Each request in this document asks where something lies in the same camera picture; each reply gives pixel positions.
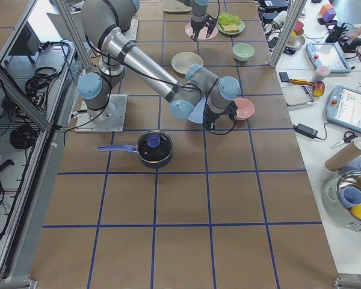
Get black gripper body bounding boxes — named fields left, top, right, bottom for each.
left=191, top=13, right=217, bottom=38
left=202, top=101, right=238, bottom=128

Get pink plate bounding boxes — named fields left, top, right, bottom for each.
left=184, top=23, right=218, bottom=40

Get blue plate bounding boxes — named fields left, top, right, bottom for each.
left=187, top=98, right=208, bottom=125

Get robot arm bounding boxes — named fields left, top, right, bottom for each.
left=81, top=1, right=239, bottom=129
left=177, top=0, right=217, bottom=42

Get green lettuce leaf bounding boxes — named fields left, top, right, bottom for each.
left=218, top=12, right=241, bottom=26

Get bread slice on plate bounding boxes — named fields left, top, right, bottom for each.
left=220, top=24, right=239, bottom=33

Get white plate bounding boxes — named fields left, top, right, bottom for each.
left=171, top=52, right=203, bottom=75

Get light green plate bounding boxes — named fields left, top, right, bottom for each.
left=217, top=20, right=245, bottom=36

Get pink bowl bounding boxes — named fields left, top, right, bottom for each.
left=234, top=98, right=255, bottom=120

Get green bowl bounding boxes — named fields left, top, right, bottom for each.
left=232, top=43, right=255, bottom=62

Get glass pot lid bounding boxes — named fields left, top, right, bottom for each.
left=137, top=130, right=173, bottom=163

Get dark blue saucepan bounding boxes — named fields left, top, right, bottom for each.
left=98, top=130, right=173, bottom=169

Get white bowl with fruit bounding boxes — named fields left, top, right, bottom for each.
left=286, top=21, right=305, bottom=48

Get silver kitchen scale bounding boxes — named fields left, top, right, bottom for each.
left=282, top=85, right=316, bottom=110

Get black power adapter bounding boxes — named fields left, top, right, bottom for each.
left=293, top=123, right=318, bottom=139

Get mango fruit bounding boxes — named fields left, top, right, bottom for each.
left=312, top=81, right=325, bottom=98

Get teach pendant far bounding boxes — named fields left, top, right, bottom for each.
left=306, top=43, right=351, bottom=73

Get teach pendant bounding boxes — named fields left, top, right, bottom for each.
left=306, top=43, right=351, bottom=73
left=326, top=85, right=361, bottom=133

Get white paper cup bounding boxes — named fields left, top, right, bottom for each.
left=312, top=65, right=331, bottom=82

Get teach pendant near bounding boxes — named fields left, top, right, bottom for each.
left=326, top=85, right=361, bottom=133

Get scissors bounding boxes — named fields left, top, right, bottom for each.
left=331, top=131, right=358, bottom=149

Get cardboard tube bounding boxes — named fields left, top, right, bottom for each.
left=324, top=137, right=361, bottom=172

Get blue cup in bowl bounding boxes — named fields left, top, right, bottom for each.
left=339, top=187, right=361, bottom=208

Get steel mixing bowl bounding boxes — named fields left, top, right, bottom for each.
left=322, top=171, right=361, bottom=232

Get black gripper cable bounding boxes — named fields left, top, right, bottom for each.
left=207, top=104, right=238, bottom=135

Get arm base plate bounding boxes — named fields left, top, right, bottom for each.
left=75, top=94, right=128, bottom=133
left=123, top=18, right=139, bottom=41

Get orange handled tool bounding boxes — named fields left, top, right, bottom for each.
left=289, top=78, right=313, bottom=85

